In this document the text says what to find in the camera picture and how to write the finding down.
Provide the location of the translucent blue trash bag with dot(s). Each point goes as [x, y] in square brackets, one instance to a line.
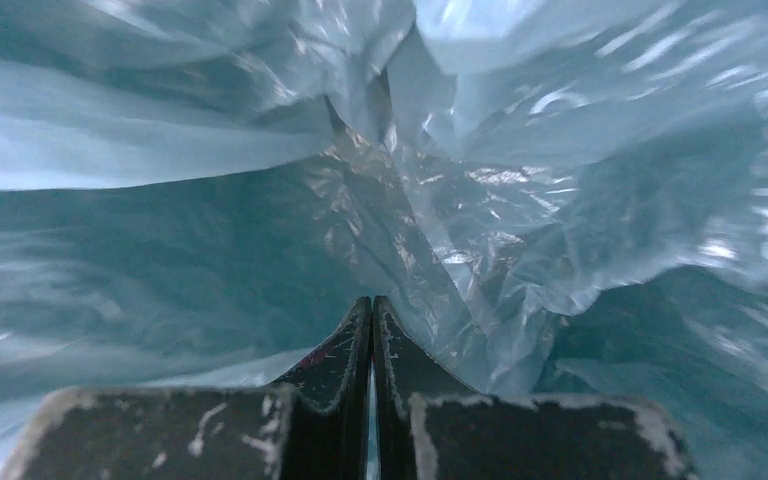
[556, 195]

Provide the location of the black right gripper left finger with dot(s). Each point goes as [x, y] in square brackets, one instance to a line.
[309, 423]

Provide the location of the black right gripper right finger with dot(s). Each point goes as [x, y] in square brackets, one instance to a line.
[432, 425]

